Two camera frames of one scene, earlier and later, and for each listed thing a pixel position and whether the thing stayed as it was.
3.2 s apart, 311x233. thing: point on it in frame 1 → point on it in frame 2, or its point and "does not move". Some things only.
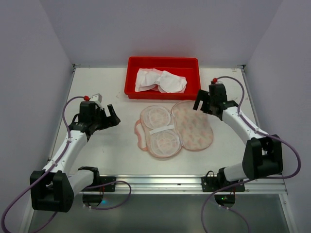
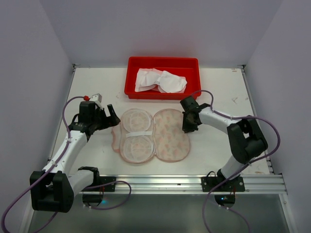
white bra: [148, 79] does not move
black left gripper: [105, 119] does not move
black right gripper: [207, 104] → [188, 119]
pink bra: [155, 88] does not move
